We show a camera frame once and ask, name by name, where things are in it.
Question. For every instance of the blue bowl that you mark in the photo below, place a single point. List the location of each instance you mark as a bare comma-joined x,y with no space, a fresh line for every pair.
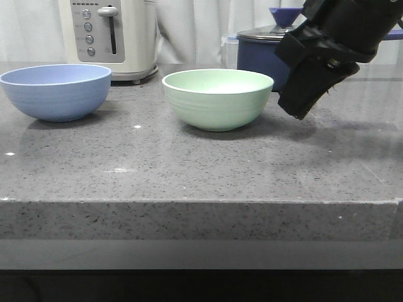
59,92

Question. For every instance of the green bowl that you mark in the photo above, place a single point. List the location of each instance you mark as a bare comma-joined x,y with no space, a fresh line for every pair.
217,99

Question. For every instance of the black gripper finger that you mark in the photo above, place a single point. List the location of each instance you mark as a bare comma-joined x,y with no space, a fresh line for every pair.
309,80

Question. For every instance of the white curtain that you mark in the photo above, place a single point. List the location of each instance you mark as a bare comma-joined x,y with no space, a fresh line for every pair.
189,31

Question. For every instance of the dark blue saucepan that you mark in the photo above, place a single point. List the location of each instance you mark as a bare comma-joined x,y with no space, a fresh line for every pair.
256,52

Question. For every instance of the glass pot lid blue knob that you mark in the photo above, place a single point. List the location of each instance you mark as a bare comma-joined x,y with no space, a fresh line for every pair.
284,19

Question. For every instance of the clear plastic container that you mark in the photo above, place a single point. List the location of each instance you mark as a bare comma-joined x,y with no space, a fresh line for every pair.
229,50

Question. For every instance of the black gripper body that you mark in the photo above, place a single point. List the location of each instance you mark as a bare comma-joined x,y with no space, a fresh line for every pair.
346,31

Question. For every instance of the cream toaster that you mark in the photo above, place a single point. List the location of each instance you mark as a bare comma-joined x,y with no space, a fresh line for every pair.
120,35

